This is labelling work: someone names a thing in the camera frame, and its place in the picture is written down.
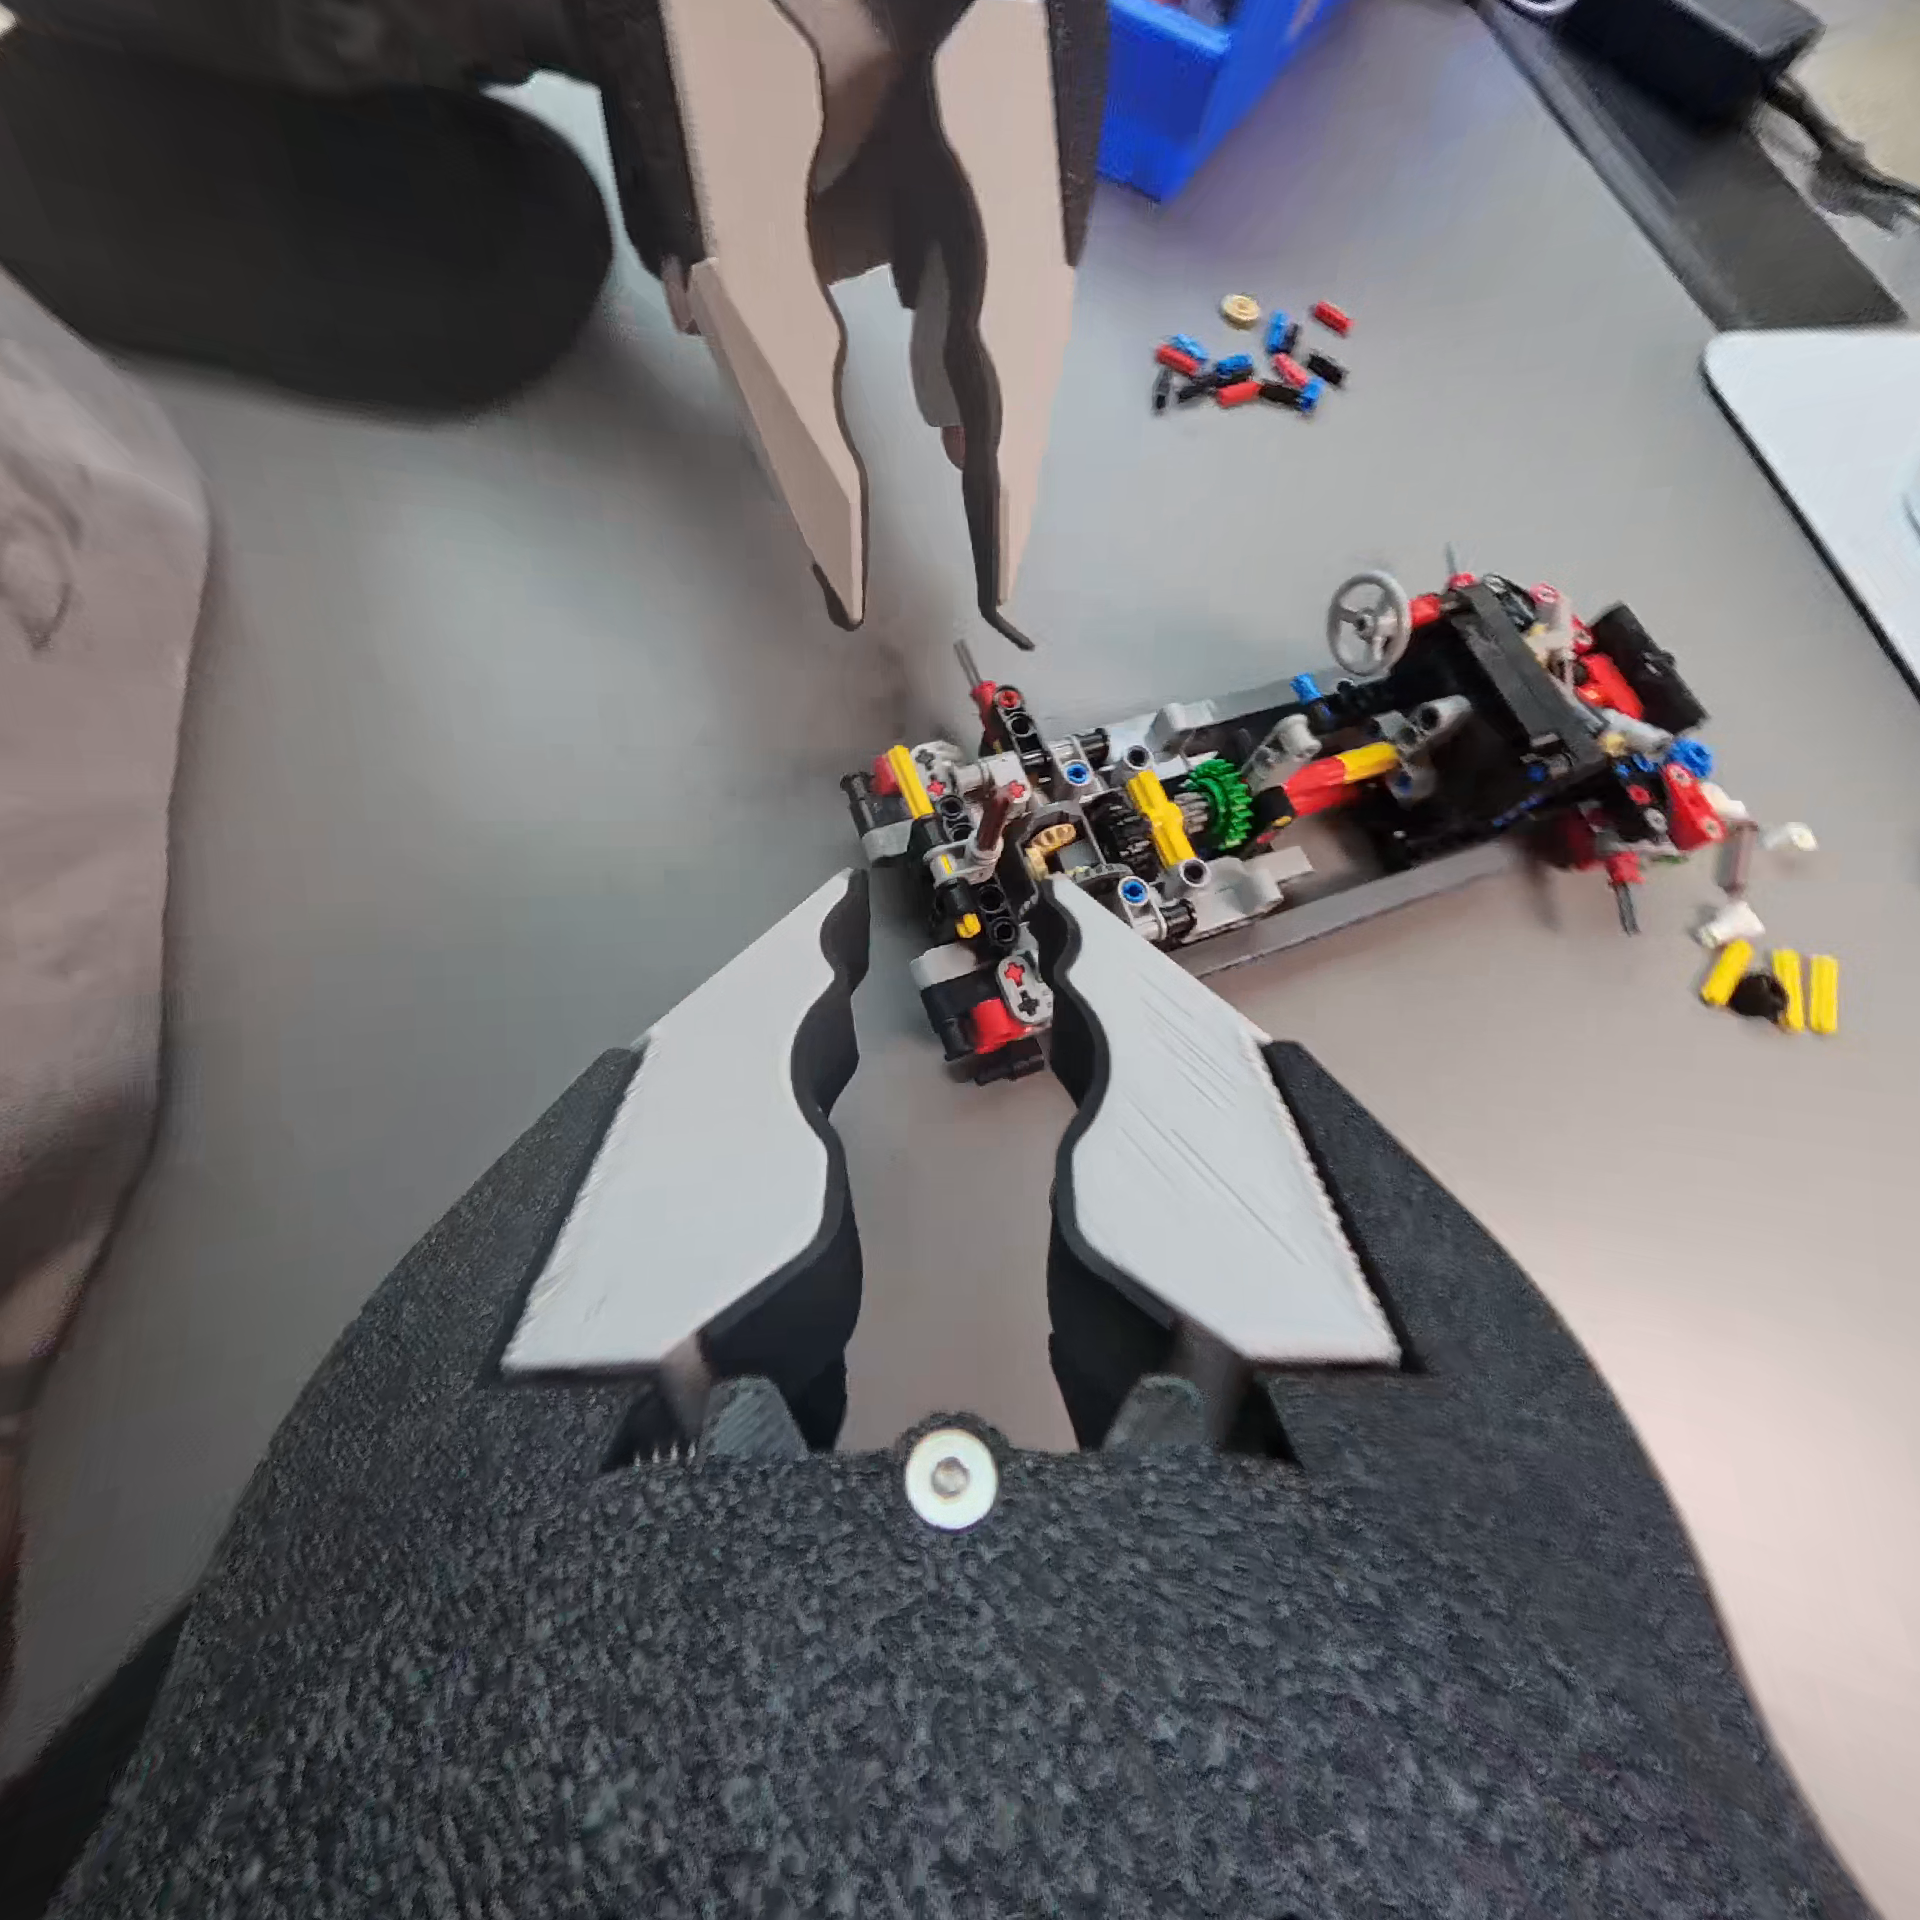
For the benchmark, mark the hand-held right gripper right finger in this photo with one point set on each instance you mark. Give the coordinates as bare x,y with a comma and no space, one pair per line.
1215,1199

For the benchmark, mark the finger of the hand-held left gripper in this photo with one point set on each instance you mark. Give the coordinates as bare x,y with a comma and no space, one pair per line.
750,182
1027,303

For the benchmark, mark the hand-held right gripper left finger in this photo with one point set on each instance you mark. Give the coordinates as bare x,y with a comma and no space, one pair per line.
673,1187

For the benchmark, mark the toy brick car chassis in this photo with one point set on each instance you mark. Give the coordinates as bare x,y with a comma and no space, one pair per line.
1501,708

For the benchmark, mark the pile of small connector pins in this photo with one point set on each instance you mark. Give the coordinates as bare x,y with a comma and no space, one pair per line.
1253,377

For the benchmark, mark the blue plastic bin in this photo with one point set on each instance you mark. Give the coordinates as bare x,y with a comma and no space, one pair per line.
1187,90

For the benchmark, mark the yellow toy axle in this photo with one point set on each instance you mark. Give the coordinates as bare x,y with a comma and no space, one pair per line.
1724,970
1822,996
1786,992

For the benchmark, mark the small black gear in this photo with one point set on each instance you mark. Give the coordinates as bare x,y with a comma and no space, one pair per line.
1764,996

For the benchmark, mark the grey-brown toy axle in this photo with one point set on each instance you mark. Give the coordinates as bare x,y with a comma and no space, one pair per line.
1740,868

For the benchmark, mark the black flat panel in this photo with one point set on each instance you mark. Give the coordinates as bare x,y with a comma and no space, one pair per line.
1696,193

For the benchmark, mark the black power adapter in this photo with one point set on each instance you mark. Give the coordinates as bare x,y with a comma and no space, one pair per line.
1696,52

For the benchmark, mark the person's patterned grey sweatshirt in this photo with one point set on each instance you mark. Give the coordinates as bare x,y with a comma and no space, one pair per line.
88,749

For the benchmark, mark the white board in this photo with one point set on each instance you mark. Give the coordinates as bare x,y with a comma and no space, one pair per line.
1829,453

